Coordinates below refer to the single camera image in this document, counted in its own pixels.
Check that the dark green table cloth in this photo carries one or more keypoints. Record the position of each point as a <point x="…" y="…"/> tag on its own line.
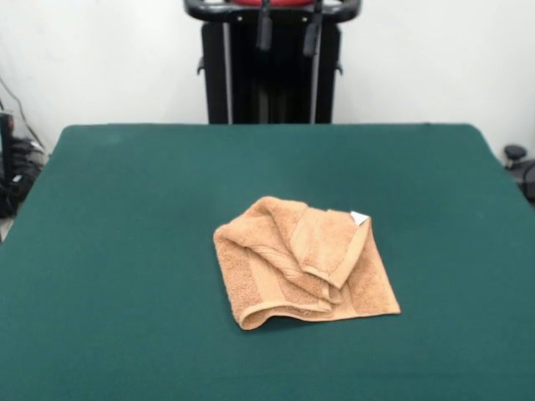
<point x="125" y="250"/>

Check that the black box with red light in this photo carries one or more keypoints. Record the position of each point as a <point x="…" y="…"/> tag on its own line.
<point x="6" y="142"/>

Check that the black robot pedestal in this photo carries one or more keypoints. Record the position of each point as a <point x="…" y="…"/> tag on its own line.
<point x="288" y="92"/>

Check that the tan terry towel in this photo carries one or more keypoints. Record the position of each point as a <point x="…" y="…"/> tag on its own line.
<point x="259" y="284"/>

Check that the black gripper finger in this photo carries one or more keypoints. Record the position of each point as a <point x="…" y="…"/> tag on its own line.
<point x="311" y="39"/>
<point x="264" y="33"/>

